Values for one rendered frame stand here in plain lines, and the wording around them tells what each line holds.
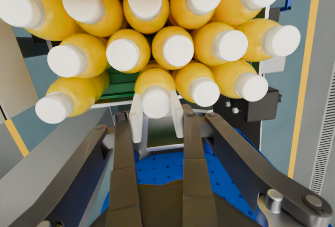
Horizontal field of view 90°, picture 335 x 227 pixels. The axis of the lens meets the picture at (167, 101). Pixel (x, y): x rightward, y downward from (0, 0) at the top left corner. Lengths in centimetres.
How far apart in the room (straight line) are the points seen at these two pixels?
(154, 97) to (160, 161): 24
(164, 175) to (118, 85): 24
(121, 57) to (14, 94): 19
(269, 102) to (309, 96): 157
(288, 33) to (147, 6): 18
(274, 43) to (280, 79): 147
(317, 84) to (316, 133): 52
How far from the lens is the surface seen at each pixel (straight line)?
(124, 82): 44
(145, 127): 45
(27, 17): 26
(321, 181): 275
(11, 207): 84
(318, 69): 194
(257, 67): 41
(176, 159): 42
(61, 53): 25
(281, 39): 28
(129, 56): 22
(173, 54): 22
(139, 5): 22
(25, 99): 37
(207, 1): 23
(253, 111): 41
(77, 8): 24
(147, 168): 41
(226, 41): 24
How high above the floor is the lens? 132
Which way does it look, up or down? 69 degrees down
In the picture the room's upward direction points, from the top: 166 degrees clockwise
